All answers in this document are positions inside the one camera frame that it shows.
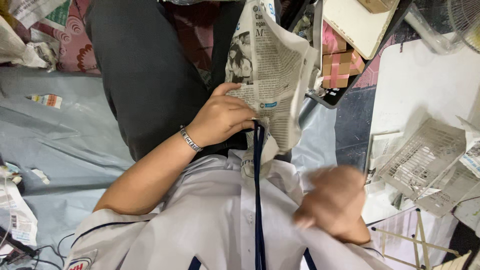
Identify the person's left hand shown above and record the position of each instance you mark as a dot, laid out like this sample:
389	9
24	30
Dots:
219	120

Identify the person's right hand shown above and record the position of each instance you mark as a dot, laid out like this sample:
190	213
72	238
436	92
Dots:
332	202

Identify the person's right fingers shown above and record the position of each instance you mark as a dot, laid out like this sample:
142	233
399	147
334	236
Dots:
303	221

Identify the printed newspaper sheet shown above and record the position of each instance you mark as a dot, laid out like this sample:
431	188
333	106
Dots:
277	67

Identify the white uniform shirt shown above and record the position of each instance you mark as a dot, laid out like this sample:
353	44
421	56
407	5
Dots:
210	225

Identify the folded newspaper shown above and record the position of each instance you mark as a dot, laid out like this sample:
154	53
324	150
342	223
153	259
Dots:
382	153

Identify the large white plastic basket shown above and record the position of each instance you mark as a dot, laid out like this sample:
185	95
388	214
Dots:
423	157

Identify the brown boxes with pink ribbon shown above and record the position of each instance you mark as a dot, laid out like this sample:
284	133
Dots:
337	63

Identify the white table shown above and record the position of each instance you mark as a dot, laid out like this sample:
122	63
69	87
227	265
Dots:
420	86

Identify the torn newspaper piece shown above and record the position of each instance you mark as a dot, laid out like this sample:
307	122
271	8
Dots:
471	153

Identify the cream flat board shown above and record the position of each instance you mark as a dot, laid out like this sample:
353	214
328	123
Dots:
356	26

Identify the dark grey trousers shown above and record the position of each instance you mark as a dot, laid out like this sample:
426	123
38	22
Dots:
150	75

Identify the clear plastic bag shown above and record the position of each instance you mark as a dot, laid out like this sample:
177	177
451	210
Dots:
431	33

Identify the brown cardboard box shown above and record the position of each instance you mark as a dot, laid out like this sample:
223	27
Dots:
377	4

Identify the light blue plastic sheet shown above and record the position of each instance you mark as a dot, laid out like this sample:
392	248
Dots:
63	142

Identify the white electric fan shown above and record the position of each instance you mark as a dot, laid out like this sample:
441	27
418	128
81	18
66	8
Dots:
467	22

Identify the small white paper scrap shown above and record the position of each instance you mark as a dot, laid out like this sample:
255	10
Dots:
41	176

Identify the small printed paper scrap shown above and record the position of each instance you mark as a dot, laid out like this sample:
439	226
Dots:
47	100

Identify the flat newspaper page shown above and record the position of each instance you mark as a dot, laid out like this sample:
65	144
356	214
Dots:
18	217

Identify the pink patterned cloth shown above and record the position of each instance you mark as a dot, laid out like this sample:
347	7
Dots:
75	41

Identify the crumpled newspaper heap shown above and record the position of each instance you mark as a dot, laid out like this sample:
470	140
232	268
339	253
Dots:
26	33

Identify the pale wooden frame stand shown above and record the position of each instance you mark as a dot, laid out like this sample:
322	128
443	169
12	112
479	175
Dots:
422	240

